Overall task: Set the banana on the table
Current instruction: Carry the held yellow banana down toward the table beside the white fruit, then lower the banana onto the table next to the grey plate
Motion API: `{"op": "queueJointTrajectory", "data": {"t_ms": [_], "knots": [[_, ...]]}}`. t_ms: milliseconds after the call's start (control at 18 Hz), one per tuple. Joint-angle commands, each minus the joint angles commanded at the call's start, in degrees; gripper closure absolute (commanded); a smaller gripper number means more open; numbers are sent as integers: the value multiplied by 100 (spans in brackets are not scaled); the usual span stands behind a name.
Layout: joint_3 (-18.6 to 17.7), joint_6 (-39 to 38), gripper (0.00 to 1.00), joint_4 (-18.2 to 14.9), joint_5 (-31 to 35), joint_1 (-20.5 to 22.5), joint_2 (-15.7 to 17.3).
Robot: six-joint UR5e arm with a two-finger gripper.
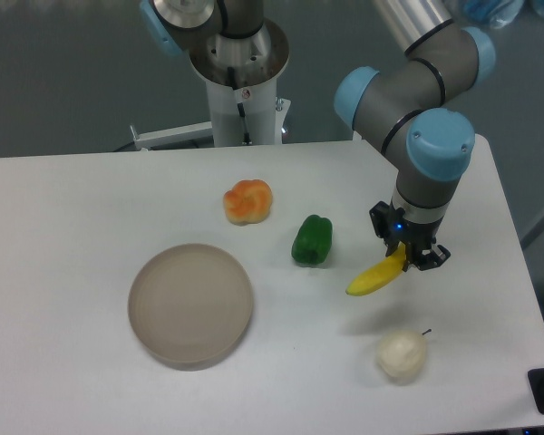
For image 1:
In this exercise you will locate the beige round plate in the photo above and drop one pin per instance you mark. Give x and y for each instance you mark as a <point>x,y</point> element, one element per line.
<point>190,306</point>

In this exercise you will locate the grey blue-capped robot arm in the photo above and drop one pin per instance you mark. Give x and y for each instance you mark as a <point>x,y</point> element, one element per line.
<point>402,115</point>

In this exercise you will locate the orange knotted bread roll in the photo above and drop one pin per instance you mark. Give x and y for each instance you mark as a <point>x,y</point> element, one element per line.
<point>248,202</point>

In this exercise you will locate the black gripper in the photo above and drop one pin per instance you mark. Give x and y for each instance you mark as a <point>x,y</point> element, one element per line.
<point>394,228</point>

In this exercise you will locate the blue plastic bag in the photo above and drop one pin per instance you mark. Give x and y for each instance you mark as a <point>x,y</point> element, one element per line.
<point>493,14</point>

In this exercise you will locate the white pear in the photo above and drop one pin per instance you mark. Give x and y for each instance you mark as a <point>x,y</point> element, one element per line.
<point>401,355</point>

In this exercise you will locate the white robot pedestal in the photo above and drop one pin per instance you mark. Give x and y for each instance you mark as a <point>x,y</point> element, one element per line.
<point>240,76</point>

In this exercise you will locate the yellow banana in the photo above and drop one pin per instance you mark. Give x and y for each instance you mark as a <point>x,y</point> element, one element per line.
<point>379,275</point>

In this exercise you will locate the green bell pepper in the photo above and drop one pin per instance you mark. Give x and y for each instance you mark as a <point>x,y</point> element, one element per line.
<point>313,241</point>

